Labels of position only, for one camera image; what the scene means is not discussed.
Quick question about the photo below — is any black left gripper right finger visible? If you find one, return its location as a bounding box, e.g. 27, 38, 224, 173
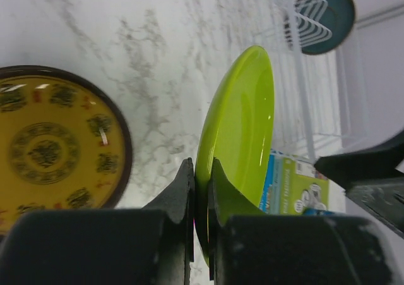
208, 158, 268, 281

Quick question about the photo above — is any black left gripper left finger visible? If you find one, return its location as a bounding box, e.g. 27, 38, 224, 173
143, 157, 195, 284

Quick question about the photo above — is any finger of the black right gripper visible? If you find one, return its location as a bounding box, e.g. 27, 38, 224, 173
314, 131, 403, 237

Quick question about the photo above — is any lime green plate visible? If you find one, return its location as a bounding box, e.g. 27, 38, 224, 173
195, 45, 275, 260

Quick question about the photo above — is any yellow brown patterned plate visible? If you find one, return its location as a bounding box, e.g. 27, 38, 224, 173
1, 65, 133, 236

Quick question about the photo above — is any green cover book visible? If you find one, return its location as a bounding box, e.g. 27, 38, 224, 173
258, 150, 330, 215

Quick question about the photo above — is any blue patterned tape roll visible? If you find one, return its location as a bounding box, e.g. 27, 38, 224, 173
303, 208, 336, 215

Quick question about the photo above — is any dark green plate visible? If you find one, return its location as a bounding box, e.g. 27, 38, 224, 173
294, 0, 356, 56

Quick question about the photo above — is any white wire dish rack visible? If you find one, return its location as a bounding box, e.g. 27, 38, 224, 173
238, 0, 403, 161

